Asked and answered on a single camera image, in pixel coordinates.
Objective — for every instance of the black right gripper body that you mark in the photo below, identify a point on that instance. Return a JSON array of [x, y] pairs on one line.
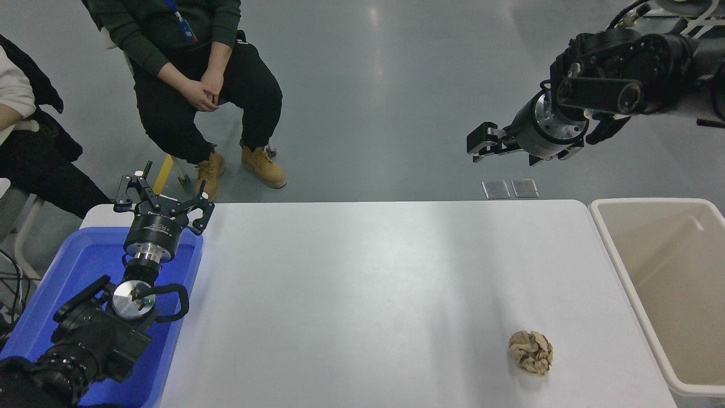
[[529, 136]]

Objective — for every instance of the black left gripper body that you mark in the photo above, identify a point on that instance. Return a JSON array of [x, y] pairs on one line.
[[156, 229]]

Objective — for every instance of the seated person's right hand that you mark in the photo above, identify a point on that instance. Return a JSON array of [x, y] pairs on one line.
[[199, 99]]

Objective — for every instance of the seated person's left hand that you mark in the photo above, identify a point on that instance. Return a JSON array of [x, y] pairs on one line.
[[214, 84]]

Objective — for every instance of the silver floor socket cover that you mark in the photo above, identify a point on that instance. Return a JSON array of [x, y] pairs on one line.
[[525, 188], [496, 190]]

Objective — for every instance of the seated person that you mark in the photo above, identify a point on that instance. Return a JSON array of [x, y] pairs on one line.
[[170, 119]]

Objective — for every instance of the blue plastic tray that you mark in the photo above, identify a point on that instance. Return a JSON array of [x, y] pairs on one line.
[[73, 266]]

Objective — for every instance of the blue ID badge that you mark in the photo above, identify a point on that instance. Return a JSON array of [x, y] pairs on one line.
[[190, 35]]

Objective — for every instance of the large pale bin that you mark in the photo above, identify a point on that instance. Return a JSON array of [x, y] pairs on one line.
[[679, 283]]

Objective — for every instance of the white wheeled chair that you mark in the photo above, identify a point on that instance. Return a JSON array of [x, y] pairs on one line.
[[662, 12]]

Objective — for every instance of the crumpled tan paper ball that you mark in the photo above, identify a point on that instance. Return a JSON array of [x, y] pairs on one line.
[[531, 352]]

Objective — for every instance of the white tubular chair frame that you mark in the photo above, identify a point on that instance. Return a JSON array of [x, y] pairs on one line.
[[27, 221]]

